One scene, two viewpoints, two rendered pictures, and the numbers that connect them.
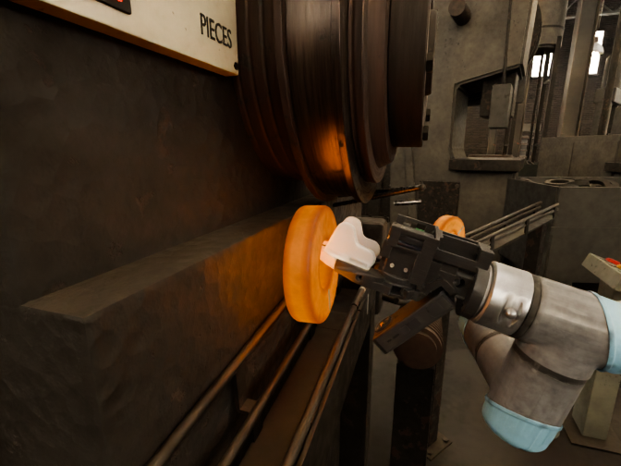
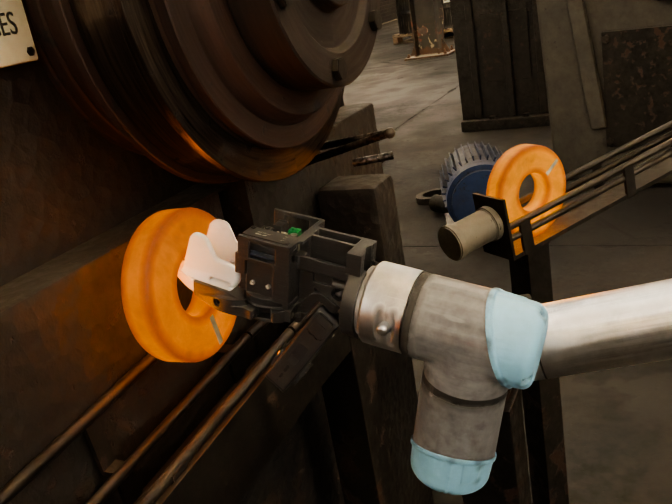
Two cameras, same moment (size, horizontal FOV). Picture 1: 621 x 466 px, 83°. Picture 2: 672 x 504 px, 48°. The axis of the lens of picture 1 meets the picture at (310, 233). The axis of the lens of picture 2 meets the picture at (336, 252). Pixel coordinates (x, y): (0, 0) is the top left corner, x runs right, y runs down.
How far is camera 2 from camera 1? 0.38 m
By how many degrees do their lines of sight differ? 11
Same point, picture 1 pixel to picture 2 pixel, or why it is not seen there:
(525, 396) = (428, 426)
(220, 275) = (40, 321)
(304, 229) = (141, 250)
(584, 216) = not seen: outside the picture
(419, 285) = (284, 304)
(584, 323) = (461, 331)
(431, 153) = not seen: outside the picture
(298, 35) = (85, 12)
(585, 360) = (472, 376)
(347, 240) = (203, 255)
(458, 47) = not seen: outside the picture
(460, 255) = (337, 259)
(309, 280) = (152, 313)
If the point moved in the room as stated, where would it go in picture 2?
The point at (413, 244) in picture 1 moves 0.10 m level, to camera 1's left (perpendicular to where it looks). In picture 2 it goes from (270, 254) to (163, 267)
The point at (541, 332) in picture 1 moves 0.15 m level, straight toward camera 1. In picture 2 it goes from (421, 347) to (293, 442)
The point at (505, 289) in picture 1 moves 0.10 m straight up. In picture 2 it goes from (374, 300) to (355, 186)
